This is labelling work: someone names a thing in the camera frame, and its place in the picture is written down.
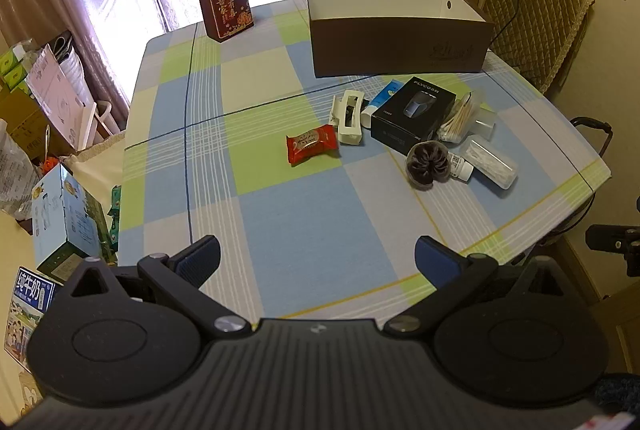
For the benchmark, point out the small green tissue pack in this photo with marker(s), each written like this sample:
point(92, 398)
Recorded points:
point(12, 67)

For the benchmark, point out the red gift box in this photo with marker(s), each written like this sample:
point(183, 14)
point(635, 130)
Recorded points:
point(225, 9)

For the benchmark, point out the large brown cardboard box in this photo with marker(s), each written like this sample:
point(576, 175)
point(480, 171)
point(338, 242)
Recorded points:
point(400, 44)

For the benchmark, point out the chair with quilted cover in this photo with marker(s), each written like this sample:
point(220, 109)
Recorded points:
point(535, 9)

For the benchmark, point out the clear cylindrical swab case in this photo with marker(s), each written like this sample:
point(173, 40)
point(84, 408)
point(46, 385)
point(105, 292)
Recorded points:
point(490, 162)

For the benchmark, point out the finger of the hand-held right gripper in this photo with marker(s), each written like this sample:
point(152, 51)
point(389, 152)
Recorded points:
point(612, 240)

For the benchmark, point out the black shaver box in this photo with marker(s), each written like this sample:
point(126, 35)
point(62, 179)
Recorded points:
point(400, 119)

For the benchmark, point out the dark blue cloth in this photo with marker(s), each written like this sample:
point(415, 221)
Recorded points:
point(617, 392)

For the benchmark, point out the small white bottle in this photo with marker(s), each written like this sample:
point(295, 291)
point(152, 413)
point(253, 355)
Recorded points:
point(462, 169)

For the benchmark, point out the blue and white cream tube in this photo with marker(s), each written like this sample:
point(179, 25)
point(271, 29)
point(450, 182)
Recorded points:
point(385, 97)

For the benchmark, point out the small clear plastic box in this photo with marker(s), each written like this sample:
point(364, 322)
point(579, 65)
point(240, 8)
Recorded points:
point(482, 123)

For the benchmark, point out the pink and white cardboard box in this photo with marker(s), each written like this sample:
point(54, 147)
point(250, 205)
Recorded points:
point(55, 99)

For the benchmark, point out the blue printed carton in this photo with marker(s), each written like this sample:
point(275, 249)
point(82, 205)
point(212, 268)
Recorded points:
point(70, 220)

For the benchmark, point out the dark hair scrunchie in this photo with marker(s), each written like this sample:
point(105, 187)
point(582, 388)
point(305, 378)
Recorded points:
point(427, 164)

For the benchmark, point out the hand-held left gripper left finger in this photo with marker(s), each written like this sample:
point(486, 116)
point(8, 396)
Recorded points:
point(200, 257)

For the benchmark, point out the white plastic rack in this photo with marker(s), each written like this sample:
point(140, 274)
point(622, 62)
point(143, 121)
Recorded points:
point(102, 112)

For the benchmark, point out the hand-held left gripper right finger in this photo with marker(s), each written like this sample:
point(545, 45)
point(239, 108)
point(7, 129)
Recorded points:
point(435, 260)

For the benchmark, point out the blue and white milk carton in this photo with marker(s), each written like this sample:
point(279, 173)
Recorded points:
point(25, 315)

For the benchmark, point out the red snack packet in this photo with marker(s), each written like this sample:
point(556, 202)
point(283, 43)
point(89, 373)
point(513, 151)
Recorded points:
point(312, 143)

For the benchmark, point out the black metal frame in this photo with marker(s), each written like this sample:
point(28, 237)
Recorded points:
point(597, 127)

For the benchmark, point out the cream hair claw clip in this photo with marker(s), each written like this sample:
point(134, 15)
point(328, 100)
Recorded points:
point(350, 132)

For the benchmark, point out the clear plastic bag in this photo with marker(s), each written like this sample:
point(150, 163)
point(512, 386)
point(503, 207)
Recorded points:
point(15, 175)

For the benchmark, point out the bag of cotton swabs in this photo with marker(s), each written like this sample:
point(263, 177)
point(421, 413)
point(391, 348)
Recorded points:
point(460, 119)

